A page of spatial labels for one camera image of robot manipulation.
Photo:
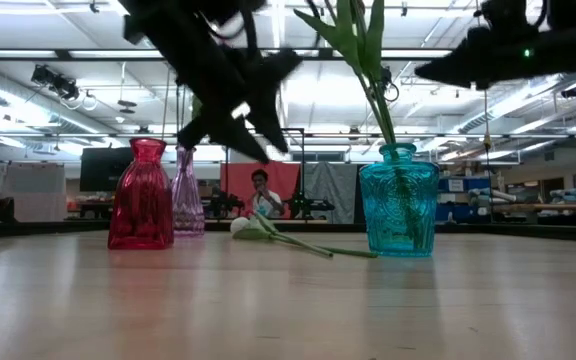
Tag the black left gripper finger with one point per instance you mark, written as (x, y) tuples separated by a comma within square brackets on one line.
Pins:
[(273, 75), (223, 130)]

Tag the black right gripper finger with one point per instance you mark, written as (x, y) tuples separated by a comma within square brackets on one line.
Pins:
[(460, 77), (458, 57)]

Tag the red artificial tulip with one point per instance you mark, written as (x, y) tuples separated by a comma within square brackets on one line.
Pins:
[(374, 35), (345, 35)]

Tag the purple slim glass vase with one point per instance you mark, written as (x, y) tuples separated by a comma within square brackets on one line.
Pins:
[(190, 210)]

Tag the white artificial tulip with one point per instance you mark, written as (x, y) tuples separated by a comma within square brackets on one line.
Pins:
[(239, 225), (254, 234)]

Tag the red ribbed glass vase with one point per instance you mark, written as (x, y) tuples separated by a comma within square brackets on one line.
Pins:
[(140, 210)]

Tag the blue embossed glass vase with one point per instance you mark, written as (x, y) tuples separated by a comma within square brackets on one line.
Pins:
[(383, 210)]

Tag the black background robot arm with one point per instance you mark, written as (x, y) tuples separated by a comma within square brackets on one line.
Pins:
[(223, 202), (308, 205)]

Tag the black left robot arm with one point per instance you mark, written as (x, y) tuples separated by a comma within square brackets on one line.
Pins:
[(178, 20)]

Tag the red cloth backdrop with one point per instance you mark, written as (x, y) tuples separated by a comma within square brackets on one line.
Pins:
[(238, 180)]

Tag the black ceiling speaker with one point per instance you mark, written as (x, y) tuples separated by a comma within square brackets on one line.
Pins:
[(573, 91)]

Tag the person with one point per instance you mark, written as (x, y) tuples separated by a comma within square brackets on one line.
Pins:
[(268, 205)]

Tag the black ceiling sensor disc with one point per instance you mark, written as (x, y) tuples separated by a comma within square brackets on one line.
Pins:
[(127, 104)]

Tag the grey cloth backdrop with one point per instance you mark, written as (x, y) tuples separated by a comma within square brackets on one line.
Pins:
[(328, 185)]

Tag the blue storage bins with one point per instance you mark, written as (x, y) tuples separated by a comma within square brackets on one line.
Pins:
[(465, 212)]

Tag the black crossbar with light strips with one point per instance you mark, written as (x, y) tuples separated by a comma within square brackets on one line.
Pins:
[(63, 54)]

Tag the wooden workbench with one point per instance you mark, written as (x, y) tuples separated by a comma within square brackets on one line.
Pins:
[(568, 206)]

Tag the white panel board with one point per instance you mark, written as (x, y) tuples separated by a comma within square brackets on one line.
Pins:
[(33, 190)]

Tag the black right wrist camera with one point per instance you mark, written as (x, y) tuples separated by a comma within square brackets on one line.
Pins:
[(510, 15)]

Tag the black metal frame stand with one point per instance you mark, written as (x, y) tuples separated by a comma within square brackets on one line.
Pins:
[(302, 175)]

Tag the black ceiling camera cluster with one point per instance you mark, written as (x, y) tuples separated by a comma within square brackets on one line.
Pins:
[(55, 82)]

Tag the black table edge rail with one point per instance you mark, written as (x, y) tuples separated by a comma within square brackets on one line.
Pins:
[(543, 231)]

